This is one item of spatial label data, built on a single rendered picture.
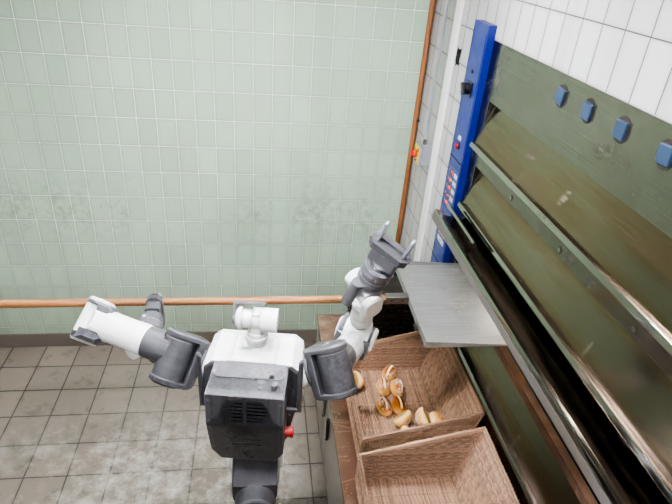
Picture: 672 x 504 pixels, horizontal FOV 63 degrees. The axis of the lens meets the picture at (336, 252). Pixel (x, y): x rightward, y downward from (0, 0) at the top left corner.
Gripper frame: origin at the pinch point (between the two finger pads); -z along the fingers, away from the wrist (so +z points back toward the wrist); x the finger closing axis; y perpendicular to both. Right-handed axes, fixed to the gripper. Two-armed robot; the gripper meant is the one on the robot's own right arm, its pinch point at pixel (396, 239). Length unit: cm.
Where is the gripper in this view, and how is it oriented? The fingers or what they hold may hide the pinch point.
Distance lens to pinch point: 143.4
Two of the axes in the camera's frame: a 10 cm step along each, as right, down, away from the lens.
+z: -3.2, 6.2, 7.1
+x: -7.7, -6.1, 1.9
